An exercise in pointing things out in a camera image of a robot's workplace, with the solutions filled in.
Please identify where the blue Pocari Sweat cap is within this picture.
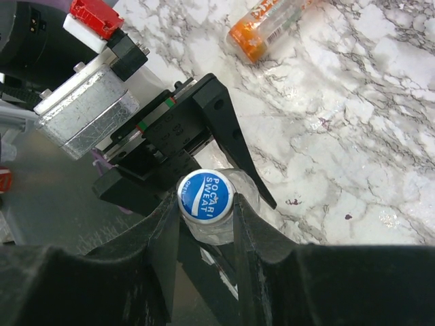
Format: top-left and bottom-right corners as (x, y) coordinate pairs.
(177, 169), (235, 225)

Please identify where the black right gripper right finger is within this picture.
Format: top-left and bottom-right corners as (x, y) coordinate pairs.
(234, 194), (434, 325)

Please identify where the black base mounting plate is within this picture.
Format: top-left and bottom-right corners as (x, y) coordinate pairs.
(171, 222), (240, 325)

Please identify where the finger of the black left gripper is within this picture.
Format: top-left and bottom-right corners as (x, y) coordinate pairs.
(192, 73), (277, 209)
(92, 168), (173, 217)

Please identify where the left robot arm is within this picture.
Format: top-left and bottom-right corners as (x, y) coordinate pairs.
(1, 1), (277, 215)

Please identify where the clear plastic bottle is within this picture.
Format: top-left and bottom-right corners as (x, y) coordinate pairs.
(177, 168), (260, 246)

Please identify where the orange label tea bottle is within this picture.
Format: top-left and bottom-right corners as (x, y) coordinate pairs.
(226, 0), (315, 64)

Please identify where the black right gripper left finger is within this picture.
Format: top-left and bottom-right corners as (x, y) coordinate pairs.
(1, 193), (179, 325)

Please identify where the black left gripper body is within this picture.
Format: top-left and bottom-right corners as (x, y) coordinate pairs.
(103, 78), (214, 185)

